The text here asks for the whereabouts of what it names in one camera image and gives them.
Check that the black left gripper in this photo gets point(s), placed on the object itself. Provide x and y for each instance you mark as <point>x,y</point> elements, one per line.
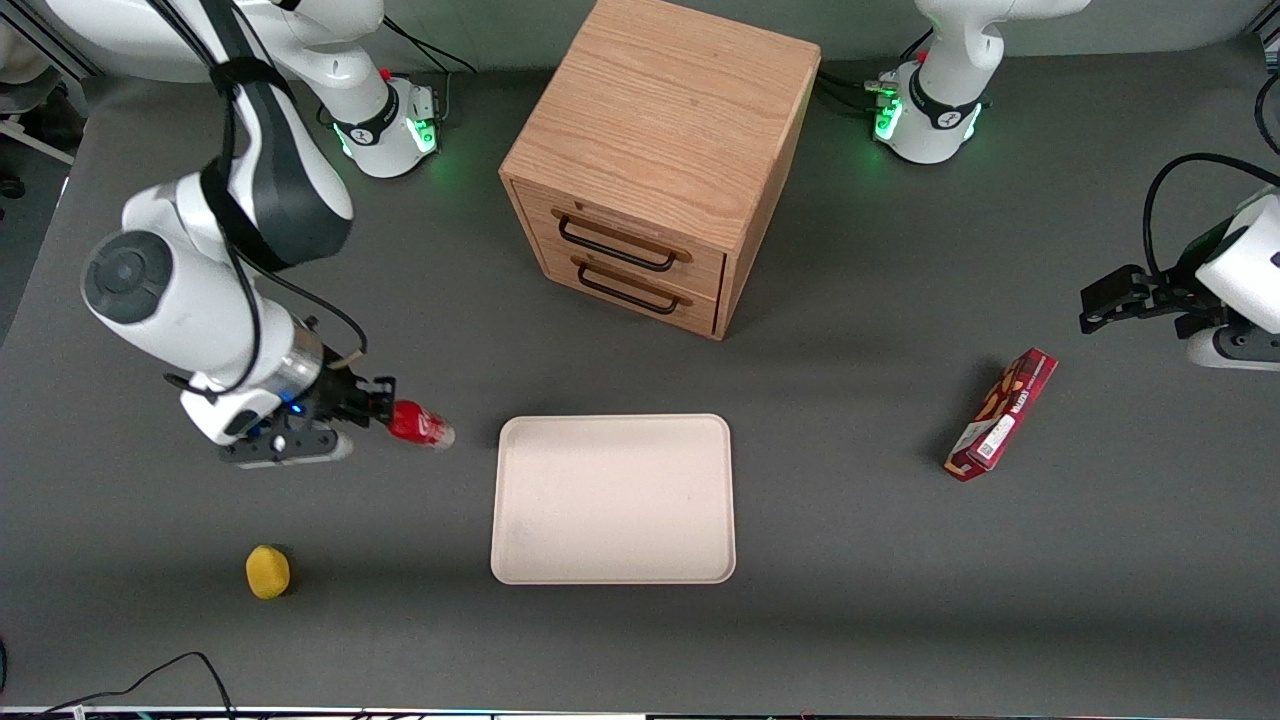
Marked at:
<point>1181,291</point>

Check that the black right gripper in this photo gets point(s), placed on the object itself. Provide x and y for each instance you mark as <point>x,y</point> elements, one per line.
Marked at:
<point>335,394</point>

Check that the red coke bottle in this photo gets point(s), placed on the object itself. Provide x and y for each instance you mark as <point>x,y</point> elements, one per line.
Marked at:
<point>420,427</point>

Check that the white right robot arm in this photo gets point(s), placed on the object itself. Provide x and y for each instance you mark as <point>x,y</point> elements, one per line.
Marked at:
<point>200,310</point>

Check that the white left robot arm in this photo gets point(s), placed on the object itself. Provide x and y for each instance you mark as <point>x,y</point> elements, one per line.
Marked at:
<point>940,100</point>

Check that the beige plastic tray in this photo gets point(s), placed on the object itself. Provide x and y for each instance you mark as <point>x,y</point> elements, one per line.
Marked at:
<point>613,500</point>

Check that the red snack box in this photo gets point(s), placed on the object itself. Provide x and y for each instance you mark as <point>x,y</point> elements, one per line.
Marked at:
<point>1003,415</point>

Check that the yellow lemon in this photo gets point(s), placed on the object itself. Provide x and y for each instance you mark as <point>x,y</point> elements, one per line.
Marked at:
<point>267,572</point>

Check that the wooden drawer front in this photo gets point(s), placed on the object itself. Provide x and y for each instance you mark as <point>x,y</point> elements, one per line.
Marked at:
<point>700,272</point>
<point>700,312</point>

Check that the wooden drawer cabinet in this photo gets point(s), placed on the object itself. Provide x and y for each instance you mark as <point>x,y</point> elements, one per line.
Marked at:
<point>660,120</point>

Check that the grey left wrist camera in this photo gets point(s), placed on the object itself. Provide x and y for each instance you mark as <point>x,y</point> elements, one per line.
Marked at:
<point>1235,350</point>

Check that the aluminium frame rail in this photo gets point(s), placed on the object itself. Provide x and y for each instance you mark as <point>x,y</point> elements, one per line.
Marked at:
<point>50,50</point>

